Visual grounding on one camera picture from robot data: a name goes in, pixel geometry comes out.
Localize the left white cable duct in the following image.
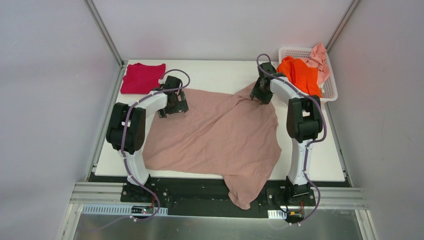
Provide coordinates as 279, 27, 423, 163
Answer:
81, 204, 158, 217

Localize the folded red t-shirt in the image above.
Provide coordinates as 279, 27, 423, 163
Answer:
120, 63, 166, 94

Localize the white plastic laundry basket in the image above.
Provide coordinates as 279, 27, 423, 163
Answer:
278, 43, 338, 102

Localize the light pink crumpled t-shirt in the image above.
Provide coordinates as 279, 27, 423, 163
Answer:
304, 43, 331, 87

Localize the orange t-shirt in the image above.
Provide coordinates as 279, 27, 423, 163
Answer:
276, 56, 322, 98

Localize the aluminium frame rail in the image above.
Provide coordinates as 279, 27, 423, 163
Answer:
70, 182, 369, 210

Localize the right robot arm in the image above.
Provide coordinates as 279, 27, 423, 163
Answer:
250, 62, 327, 205

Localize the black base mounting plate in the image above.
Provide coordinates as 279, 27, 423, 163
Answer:
120, 177, 316, 219

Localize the dusty pink graphic t-shirt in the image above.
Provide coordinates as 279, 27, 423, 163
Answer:
142, 85, 282, 210

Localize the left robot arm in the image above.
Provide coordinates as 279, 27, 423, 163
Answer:
105, 75, 189, 203

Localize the right white cable duct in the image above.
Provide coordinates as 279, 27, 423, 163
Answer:
267, 210, 287, 220

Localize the white cable duct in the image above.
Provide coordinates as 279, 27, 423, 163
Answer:
81, 204, 158, 217
267, 210, 287, 220

